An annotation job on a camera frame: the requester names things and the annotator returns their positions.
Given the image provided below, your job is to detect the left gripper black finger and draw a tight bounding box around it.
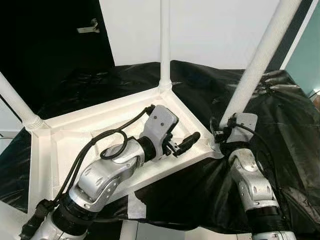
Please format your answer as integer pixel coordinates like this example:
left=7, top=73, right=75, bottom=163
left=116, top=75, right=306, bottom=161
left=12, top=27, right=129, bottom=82
left=177, top=131, right=202, bottom=154

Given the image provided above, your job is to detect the black plastic table cover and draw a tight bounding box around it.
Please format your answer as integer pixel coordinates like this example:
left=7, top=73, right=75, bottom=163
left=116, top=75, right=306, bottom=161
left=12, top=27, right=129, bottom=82
left=0, top=60, right=320, bottom=236

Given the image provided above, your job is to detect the green glass panel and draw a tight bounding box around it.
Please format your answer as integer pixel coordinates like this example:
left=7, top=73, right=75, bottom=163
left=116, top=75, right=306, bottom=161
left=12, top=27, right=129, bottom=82
left=287, top=0, right=320, bottom=96

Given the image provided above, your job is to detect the black door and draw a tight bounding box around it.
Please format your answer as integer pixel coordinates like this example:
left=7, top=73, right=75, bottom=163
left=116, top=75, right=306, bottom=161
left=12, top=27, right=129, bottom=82
left=0, top=0, right=116, bottom=113

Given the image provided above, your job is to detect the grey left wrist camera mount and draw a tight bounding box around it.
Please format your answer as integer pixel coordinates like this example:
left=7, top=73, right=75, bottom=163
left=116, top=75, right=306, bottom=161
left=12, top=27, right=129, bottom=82
left=141, top=105, right=180, bottom=161

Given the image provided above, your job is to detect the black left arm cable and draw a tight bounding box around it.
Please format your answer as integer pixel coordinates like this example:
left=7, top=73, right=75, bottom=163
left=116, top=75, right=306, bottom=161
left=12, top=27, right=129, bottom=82
left=22, top=104, right=156, bottom=236

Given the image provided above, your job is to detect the black frame post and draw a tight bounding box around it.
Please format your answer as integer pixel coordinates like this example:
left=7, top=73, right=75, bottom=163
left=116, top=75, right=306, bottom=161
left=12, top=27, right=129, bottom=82
left=272, top=0, right=313, bottom=71

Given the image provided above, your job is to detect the silver door handle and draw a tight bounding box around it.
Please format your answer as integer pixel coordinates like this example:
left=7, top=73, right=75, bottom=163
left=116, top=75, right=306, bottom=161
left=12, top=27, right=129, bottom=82
left=76, top=19, right=100, bottom=34

